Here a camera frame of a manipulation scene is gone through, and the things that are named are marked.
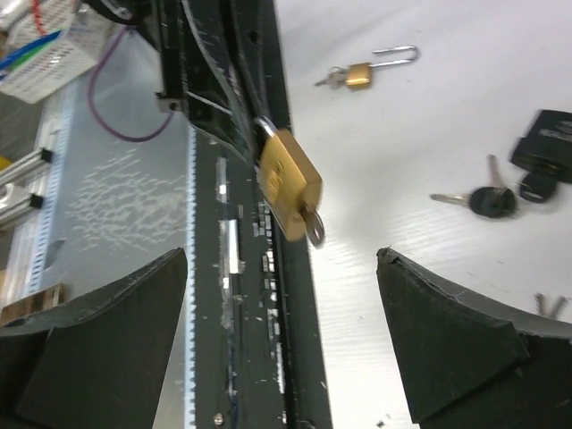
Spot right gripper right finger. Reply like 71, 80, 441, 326
376, 248, 571, 425

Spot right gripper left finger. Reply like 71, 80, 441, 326
1, 248, 187, 429

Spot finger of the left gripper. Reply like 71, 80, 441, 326
179, 1, 255, 164
230, 0, 291, 130

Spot silver keys of small padlock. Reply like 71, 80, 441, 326
315, 67, 348, 89

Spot medium brass padlock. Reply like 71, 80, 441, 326
255, 116, 325, 248

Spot small brass padlock long shackle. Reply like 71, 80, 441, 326
344, 46, 420, 89

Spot silver keys of large padlock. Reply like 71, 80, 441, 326
534, 293, 571, 320

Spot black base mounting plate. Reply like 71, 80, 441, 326
194, 0, 334, 429

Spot black-headed keys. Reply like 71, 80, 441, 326
429, 154, 559, 220

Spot white perforated basket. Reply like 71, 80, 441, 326
1, 1, 114, 104

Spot black padlock open shackle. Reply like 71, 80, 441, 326
509, 110, 571, 183

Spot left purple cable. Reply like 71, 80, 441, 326
87, 24, 176, 144

